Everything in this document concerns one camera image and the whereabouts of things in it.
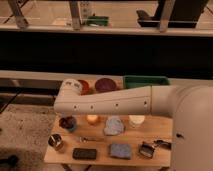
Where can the dark purple grape bunch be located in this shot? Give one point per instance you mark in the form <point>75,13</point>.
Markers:
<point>67,122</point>

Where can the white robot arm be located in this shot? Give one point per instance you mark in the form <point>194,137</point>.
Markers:
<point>190,108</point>

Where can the white paper cup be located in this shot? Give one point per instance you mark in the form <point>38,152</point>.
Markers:
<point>136,121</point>

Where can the blue plastic cup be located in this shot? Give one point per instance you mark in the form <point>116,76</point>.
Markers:
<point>73,128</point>

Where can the metal cup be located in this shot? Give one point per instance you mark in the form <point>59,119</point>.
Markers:
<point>55,141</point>

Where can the purple plate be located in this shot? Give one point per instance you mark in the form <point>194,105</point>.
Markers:
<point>105,85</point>

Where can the red bowl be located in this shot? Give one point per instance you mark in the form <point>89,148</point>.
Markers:
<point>85,87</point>

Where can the green plastic tray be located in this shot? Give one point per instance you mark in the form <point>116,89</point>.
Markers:
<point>131,81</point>

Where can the yellow round fruit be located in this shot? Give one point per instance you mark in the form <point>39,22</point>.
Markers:
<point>92,119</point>

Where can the crumpled blue cloth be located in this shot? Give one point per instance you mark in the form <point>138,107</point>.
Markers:
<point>114,126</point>

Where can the metal spoon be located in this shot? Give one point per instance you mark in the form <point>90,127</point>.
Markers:
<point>91,139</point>

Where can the green box on shelf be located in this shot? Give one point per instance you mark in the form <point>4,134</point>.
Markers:
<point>97,20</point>

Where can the folded blue cloth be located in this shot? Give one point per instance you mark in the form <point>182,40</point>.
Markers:
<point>122,151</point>

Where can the black rectangular sponge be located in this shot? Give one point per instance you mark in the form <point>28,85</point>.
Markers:
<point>82,153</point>

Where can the black handled peeler tool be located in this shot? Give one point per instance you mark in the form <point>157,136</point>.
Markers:
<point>148,149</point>

